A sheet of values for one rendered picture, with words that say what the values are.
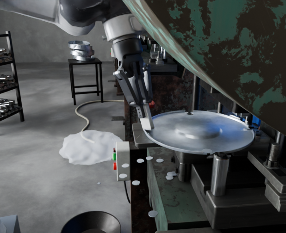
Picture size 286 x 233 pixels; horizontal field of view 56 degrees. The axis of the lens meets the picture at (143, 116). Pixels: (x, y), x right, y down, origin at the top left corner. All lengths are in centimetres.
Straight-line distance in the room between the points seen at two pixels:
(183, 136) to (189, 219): 20
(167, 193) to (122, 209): 100
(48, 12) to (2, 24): 697
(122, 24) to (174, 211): 45
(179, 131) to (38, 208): 126
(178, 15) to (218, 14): 3
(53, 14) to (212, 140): 52
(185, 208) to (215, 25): 53
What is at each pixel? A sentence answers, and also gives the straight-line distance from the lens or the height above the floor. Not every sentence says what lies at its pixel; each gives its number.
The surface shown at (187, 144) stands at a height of 78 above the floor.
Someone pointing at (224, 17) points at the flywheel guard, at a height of 107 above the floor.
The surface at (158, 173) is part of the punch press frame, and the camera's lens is 79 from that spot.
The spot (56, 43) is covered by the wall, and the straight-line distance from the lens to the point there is 743.
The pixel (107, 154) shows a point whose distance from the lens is 209.
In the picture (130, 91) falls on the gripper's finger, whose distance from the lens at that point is 67.
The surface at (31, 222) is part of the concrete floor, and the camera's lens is 172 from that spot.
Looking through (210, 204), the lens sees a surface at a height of 69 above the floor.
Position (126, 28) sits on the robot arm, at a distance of 68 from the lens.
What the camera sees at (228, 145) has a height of 78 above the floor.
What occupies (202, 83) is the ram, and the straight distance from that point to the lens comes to 73.
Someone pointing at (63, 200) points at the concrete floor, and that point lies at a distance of 183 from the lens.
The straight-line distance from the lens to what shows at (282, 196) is 62.
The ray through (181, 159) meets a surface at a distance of 73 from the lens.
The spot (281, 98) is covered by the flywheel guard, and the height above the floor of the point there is 101.
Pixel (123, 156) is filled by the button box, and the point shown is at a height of 60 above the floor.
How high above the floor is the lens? 107
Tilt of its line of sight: 20 degrees down
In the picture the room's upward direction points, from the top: straight up
